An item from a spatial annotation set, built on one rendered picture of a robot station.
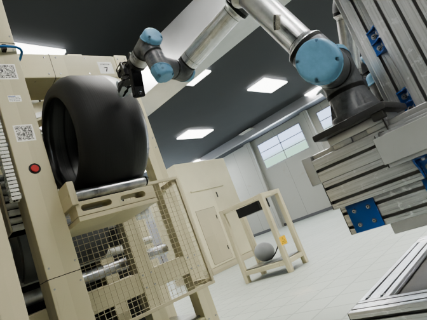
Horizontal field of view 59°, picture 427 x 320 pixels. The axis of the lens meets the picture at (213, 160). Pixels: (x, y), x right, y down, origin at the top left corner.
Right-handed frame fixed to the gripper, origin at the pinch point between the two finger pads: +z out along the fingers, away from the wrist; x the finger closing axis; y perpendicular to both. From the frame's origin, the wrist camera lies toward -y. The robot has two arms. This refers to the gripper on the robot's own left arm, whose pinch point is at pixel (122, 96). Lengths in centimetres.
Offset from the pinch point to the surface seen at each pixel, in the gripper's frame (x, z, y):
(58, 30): -132, 281, 314
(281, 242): -192, 140, -79
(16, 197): 44, 28, -24
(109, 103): 5.1, 3.1, -1.1
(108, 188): 10.9, 20.6, -31.9
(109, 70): -29, 44, 50
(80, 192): 22.8, 20.4, -31.0
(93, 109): 12.7, 3.6, -3.1
